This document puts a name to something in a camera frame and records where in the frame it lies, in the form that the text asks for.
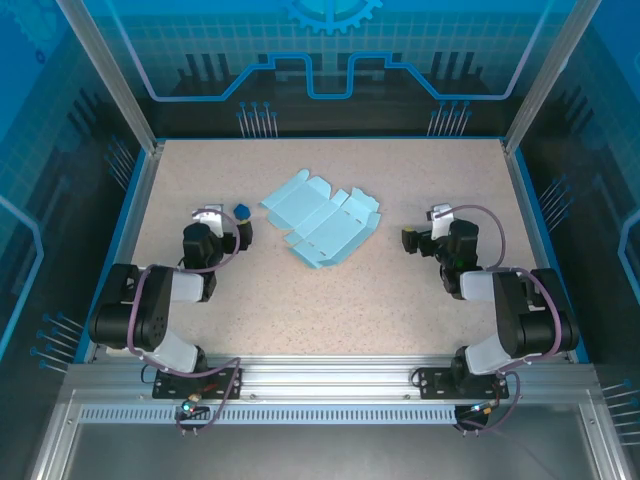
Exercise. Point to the small dark blue cube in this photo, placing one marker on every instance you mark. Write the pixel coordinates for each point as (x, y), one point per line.
(241, 210)

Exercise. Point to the light blue paper box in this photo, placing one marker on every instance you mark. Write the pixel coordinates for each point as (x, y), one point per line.
(320, 220)

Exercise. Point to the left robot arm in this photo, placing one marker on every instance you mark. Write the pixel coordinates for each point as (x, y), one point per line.
(150, 310)

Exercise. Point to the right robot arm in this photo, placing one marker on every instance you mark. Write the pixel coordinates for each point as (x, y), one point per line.
(515, 310)

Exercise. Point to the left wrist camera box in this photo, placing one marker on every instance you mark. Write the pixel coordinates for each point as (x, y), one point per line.
(212, 217)

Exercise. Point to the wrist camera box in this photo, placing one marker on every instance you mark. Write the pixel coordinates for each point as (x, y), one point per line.
(212, 217)
(442, 217)

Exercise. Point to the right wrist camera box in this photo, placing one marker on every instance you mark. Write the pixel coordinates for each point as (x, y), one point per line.
(442, 217)

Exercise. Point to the left aluminium side rail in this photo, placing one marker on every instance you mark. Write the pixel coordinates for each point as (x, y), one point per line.
(140, 210)

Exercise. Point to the aluminium side rail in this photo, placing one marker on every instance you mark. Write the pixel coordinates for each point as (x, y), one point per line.
(526, 210)
(140, 210)

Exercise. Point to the right aluminium side rail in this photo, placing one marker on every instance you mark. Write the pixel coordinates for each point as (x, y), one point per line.
(526, 210)

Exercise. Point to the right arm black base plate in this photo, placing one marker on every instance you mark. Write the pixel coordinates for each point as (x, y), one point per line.
(432, 385)

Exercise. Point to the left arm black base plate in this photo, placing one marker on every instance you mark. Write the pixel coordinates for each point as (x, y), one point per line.
(165, 387)

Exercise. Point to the aluminium mounting rail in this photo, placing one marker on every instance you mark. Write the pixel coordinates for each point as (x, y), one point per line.
(325, 375)

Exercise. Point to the right aluminium frame post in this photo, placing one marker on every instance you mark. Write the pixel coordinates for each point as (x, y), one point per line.
(540, 75)

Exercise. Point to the aluminium frame post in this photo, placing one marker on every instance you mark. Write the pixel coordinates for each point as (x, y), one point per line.
(540, 75)
(115, 75)

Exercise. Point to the left aluminium frame post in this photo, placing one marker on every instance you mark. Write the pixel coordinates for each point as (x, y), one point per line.
(115, 75)

